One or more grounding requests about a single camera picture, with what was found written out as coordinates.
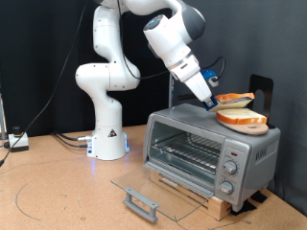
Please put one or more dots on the white bread slice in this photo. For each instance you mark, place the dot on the white bread slice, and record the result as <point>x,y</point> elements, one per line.
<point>243,116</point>
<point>235,96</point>

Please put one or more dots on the grey curtain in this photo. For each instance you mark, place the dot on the grey curtain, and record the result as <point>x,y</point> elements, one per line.
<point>240,38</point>

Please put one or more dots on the black foam pad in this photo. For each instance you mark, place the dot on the black foam pad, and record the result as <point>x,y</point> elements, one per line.
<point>244,207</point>
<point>259,197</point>

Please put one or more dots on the silver oven knob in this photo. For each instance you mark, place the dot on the silver oven knob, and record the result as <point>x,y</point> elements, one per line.
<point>226,187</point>
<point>230,167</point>

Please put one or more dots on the white power box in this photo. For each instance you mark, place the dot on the white power box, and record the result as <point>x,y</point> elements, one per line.
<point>18,142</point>

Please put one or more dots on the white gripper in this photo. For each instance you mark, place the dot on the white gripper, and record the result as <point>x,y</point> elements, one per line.
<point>198,84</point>

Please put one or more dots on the vertical metal pole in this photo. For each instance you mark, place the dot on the vertical metal pole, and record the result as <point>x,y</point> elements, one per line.
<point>171,92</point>

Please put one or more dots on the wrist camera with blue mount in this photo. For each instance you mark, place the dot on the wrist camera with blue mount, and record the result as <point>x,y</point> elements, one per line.
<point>207,74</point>

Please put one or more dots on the silver toaster oven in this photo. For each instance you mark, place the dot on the silver toaster oven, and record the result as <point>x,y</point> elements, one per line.
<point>255,150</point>

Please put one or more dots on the slotted wooden block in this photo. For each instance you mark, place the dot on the slotted wooden block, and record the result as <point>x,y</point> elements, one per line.
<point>220,207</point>

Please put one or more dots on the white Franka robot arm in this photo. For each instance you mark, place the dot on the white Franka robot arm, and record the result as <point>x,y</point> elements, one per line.
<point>105,80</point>

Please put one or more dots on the black curtain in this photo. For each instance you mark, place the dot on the black curtain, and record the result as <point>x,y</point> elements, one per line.
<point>32,48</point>

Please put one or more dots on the black metal bookend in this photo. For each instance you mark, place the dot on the black metal bookend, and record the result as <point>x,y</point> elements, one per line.
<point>260,83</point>

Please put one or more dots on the metal frame bar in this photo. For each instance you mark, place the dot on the metal frame bar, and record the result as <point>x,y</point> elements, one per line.
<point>2,118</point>

